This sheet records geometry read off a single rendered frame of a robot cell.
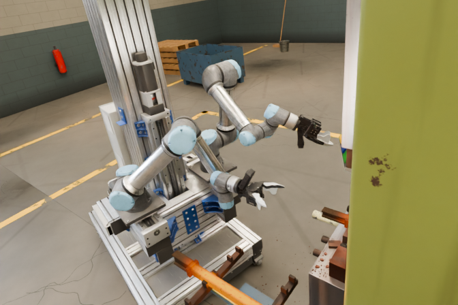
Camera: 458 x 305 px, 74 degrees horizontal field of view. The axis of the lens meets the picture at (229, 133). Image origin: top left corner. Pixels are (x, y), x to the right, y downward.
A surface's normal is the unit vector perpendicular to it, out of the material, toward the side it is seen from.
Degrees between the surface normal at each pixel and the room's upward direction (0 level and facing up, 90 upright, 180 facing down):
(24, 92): 90
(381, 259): 90
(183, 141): 85
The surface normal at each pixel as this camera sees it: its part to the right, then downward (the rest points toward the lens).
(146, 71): 0.61, 0.27
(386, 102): -0.61, 0.41
